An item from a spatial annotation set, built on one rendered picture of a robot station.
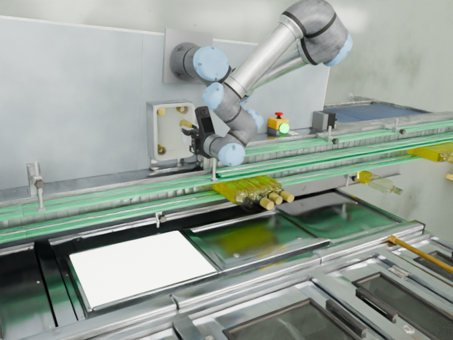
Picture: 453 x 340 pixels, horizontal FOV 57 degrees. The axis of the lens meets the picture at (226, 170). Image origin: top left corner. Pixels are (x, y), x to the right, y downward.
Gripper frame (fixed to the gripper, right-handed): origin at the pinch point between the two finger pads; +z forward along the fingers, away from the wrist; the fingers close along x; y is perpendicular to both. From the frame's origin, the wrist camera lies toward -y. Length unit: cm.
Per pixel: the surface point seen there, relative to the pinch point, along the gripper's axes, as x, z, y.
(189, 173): 2.4, 4.2, 21.2
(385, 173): 123, 4, 44
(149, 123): -10.0, 13.2, 0.9
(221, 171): 14.7, -0.1, 21.2
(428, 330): 34, -87, 45
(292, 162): 49, -3, 22
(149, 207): -17.3, -1.5, 29.4
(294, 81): 64, 17, -10
